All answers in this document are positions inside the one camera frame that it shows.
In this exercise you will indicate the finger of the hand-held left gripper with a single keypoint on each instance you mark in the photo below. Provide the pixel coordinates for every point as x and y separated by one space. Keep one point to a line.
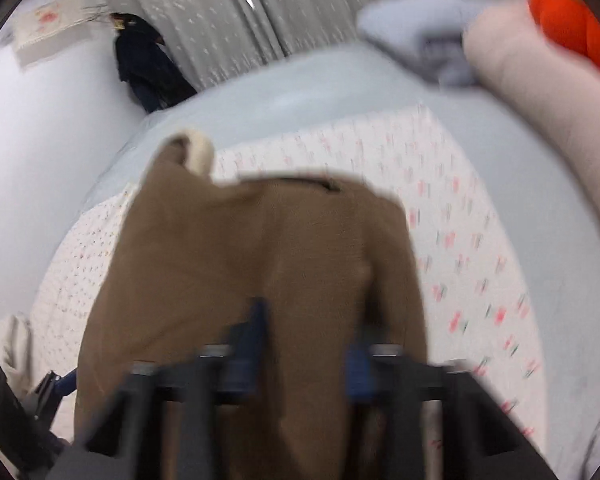
65 382

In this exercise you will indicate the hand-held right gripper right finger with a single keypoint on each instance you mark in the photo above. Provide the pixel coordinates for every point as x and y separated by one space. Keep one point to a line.
360 376

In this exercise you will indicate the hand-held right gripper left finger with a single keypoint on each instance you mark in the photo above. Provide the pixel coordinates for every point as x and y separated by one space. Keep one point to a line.
252 352

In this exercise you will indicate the brown jacket with cream lining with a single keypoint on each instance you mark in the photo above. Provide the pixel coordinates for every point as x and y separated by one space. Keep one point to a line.
280 260

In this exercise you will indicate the white printed blanket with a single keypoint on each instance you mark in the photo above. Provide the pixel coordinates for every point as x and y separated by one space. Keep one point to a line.
455 210

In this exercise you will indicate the dark cloth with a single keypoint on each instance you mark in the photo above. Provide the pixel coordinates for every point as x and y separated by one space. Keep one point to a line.
145 65

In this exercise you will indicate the long pale pink pillow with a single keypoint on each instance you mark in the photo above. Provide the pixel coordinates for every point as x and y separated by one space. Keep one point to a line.
530 110

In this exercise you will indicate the grey patterned curtain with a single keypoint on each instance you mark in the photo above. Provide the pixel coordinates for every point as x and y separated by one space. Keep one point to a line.
205 20

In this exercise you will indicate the grey cloth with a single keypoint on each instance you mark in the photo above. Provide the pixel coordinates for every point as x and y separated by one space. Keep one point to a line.
405 25

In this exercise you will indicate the orange knitted cloth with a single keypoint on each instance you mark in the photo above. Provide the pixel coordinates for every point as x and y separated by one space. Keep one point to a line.
565 15

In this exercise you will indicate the white printed wall cloth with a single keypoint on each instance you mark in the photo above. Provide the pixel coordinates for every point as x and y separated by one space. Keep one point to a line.
45 25

